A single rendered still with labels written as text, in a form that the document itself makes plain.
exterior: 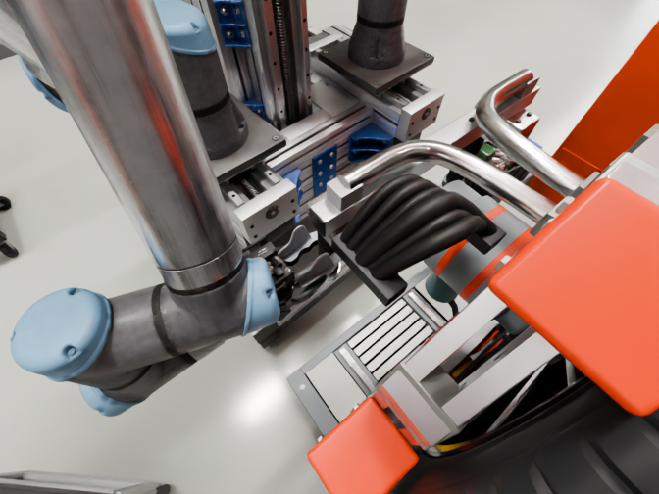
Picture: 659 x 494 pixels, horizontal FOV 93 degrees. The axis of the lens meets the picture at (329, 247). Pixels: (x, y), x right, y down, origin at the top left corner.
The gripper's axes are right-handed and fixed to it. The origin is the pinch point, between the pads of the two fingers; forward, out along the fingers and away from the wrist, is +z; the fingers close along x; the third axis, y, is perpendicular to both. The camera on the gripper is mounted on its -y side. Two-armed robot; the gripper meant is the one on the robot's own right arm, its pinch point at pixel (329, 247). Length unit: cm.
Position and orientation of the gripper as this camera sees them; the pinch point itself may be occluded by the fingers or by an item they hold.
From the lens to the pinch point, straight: 50.7
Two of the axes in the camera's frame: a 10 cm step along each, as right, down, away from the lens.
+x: -6.2, -6.7, 4.1
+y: 0.0, -5.2, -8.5
